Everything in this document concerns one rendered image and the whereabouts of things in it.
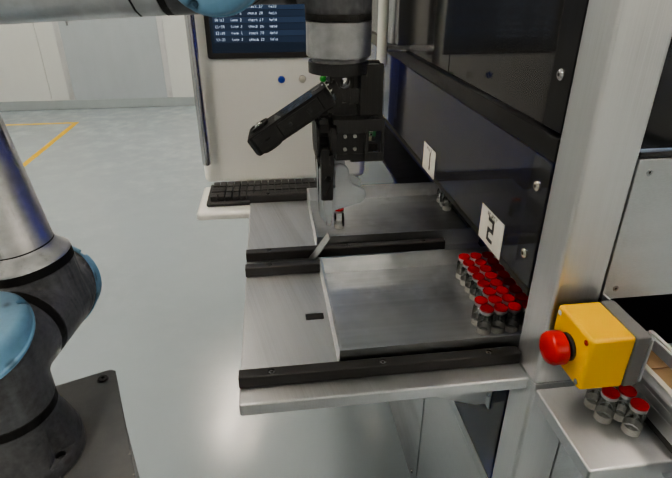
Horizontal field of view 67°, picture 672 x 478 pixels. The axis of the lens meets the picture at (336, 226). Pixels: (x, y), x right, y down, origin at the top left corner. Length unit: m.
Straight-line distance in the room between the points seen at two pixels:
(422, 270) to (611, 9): 0.56
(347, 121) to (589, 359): 0.38
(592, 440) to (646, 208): 0.29
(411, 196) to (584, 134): 0.73
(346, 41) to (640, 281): 0.47
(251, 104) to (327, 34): 0.98
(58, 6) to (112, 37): 5.77
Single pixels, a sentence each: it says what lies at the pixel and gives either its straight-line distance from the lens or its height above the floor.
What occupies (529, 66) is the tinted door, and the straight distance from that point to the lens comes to 0.76.
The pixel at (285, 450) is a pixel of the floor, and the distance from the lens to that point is 1.81.
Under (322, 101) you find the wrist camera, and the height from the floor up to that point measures 1.25.
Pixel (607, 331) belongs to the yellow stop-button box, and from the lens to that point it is 0.65.
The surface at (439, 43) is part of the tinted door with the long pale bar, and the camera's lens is 1.11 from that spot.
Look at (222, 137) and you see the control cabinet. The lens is 1.57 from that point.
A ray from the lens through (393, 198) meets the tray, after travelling 1.28.
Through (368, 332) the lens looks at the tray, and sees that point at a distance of 0.82.
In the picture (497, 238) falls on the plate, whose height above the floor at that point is 1.02.
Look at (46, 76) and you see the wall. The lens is 6.61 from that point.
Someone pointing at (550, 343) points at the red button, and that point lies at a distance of 0.65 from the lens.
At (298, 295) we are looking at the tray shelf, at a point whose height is 0.88.
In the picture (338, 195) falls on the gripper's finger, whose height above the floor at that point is 1.13.
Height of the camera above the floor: 1.39
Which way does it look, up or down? 27 degrees down
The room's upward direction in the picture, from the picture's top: straight up
